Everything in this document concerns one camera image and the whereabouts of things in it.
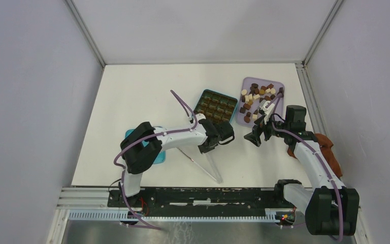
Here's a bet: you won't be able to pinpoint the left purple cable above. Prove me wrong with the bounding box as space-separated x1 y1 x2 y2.
114 89 199 231

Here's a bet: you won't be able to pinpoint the teal chocolate tin box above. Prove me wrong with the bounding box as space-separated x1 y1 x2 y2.
194 89 238 124

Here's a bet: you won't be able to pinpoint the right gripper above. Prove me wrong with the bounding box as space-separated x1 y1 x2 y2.
244 110 290 147

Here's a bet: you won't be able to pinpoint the metal tongs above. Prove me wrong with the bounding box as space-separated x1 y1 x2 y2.
177 146 223 184

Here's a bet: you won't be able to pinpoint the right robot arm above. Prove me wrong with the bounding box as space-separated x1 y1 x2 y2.
244 101 360 241

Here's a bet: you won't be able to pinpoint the brown cloth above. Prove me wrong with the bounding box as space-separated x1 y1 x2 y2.
287 131 342 185

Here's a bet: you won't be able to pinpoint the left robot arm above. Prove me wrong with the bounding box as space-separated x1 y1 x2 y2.
113 114 235 207

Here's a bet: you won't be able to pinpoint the teal tin lid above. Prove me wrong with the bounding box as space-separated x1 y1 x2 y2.
120 126 166 168

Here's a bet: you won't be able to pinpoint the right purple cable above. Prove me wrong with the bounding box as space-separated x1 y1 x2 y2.
266 93 345 242

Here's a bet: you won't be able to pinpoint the lilac plastic tray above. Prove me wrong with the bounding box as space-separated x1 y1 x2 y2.
236 77 285 127

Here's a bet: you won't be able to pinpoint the white cable duct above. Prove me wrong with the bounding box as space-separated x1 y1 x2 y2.
68 209 279 223

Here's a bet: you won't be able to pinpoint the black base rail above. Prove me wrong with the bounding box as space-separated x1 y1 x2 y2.
107 187 307 218

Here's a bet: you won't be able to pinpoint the purple cable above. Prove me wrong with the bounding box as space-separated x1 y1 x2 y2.
114 89 199 231
266 93 345 242

